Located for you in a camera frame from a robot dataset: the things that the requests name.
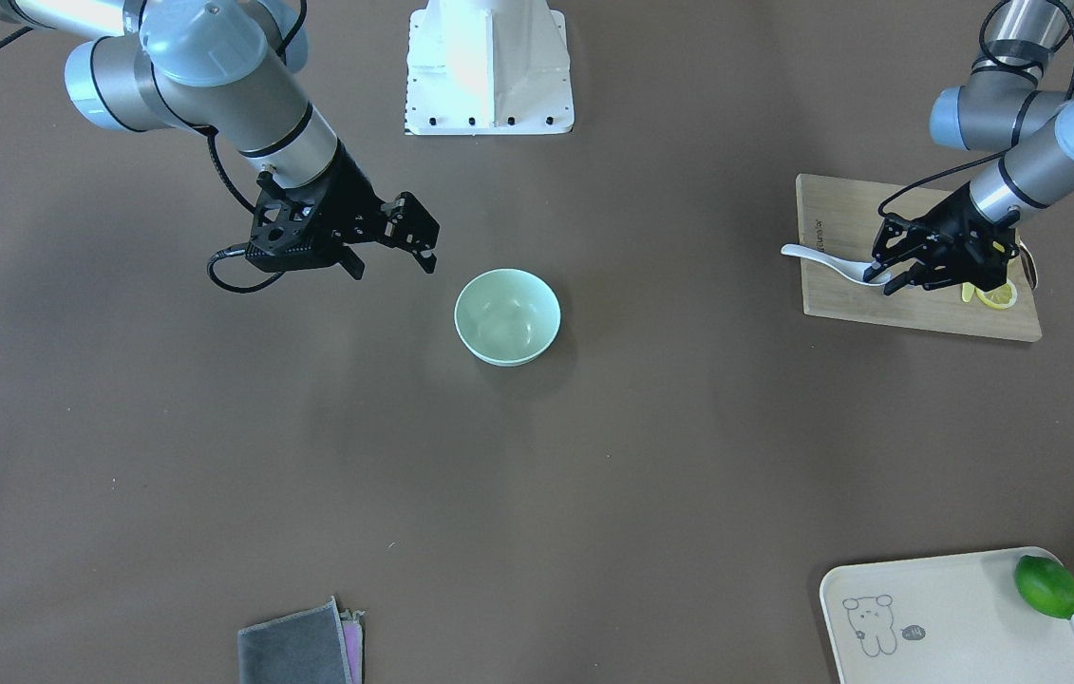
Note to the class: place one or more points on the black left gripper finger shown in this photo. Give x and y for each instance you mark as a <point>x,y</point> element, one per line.
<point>878,270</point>
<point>920,275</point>

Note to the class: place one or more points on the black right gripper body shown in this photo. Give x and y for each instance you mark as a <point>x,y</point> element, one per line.
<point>355,197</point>

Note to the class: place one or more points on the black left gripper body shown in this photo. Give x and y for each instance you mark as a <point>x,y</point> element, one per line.
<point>966,231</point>

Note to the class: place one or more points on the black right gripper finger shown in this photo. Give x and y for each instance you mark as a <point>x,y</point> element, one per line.
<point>345,257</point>
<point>408,226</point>

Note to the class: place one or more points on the white ceramic spoon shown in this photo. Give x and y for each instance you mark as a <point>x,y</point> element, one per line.
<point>851,270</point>

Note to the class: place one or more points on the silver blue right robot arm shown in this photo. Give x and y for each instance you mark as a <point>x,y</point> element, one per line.
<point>228,68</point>

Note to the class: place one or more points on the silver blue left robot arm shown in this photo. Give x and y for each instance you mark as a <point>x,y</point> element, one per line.
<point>1026,135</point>

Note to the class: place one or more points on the light green bowl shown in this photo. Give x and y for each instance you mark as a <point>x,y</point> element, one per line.
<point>507,317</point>

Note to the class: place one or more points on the wooden cutting board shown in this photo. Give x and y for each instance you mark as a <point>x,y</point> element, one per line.
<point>838,216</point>

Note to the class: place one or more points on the lemon slice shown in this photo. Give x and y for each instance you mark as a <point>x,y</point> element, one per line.
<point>1003,297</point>

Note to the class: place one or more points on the white pillar with base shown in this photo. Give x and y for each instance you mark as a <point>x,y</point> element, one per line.
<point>500,68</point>

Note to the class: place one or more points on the green lime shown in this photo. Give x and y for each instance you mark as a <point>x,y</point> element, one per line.
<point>1046,586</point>

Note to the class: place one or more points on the cream rabbit tray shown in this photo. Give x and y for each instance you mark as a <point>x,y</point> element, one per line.
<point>945,619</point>

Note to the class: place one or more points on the grey folded cloth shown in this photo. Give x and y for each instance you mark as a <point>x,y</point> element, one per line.
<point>321,645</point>

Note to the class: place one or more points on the left gripper camera mount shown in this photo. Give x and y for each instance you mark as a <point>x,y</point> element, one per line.
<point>900,239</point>

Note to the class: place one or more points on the black gripper camera mount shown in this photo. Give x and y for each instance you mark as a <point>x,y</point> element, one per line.
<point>290,231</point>

